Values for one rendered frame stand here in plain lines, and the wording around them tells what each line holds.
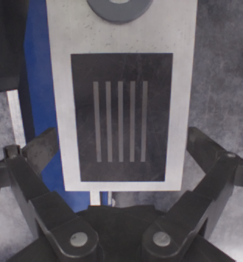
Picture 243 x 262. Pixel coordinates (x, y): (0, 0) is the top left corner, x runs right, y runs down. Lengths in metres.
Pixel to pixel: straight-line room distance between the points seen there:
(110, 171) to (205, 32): 1.51
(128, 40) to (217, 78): 1.43
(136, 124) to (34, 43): 0.85
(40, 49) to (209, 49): 1.21
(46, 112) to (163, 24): 0.81
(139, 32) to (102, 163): 0.22
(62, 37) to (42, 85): 0.69
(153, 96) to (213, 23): 1.50
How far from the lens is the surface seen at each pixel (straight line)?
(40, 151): 0.18
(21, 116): 0.98
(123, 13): 0.33
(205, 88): 1.69
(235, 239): 2.62
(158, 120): 0.27
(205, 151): 0.17
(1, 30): 0.44
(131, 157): 0.28
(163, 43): 0.35
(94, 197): 1.06
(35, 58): 1.04
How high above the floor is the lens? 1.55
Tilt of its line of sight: 73 degrees down
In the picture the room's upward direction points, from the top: 179 degrees counter-clockwise
